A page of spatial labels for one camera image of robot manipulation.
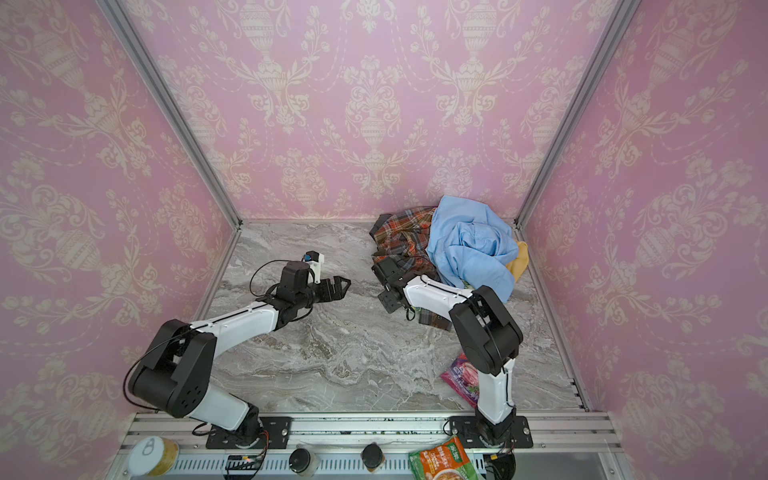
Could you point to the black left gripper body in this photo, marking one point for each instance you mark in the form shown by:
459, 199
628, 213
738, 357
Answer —
322, 293

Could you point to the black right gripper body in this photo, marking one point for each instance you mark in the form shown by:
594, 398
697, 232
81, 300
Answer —
386, 274

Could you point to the red plaid cloth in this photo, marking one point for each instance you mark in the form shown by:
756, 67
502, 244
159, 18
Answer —
402, 239

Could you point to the light blue cloth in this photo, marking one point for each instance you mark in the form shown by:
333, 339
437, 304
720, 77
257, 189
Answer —
471, 246

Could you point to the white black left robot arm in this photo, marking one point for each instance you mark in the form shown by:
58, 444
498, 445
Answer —
174, 374

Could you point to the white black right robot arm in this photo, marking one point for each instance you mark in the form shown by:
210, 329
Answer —
489, 336

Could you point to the mustard yellow cloth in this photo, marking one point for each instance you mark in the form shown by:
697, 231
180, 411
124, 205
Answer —
520, 264

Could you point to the purple Fox's candy bag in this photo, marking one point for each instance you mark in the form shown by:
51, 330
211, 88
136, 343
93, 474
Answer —
462, 377

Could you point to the black round knob left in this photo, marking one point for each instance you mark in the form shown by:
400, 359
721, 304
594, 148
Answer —
303, 462

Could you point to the black round knob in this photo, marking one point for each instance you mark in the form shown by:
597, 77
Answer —
303, 462
372, 457

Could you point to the black round knob right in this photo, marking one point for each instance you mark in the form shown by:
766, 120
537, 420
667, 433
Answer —
372, 457

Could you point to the green orange snack packet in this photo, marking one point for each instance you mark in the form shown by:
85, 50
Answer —
447, 461

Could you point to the small black electronics board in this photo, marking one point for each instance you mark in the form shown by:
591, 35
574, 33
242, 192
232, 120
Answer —
242, 465

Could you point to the white lidded jar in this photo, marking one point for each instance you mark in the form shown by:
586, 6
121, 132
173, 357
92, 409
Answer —
153, 457

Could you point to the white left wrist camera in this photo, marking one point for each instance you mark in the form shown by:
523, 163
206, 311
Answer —
315, 261

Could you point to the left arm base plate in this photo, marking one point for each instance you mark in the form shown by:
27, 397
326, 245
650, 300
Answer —
271, 432

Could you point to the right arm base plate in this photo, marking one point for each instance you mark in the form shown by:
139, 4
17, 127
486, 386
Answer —
477, 432

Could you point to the aluminium corner post left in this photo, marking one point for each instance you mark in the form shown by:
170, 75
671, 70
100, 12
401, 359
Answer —
117, 16

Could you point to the aluminium corner post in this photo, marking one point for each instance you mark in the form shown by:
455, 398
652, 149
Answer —
117, 16
617, 25

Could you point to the aluminium front rail frame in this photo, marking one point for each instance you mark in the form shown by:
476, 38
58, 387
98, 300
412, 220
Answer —
567, 445

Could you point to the aluminium corner post right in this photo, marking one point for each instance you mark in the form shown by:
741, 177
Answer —
617, 25

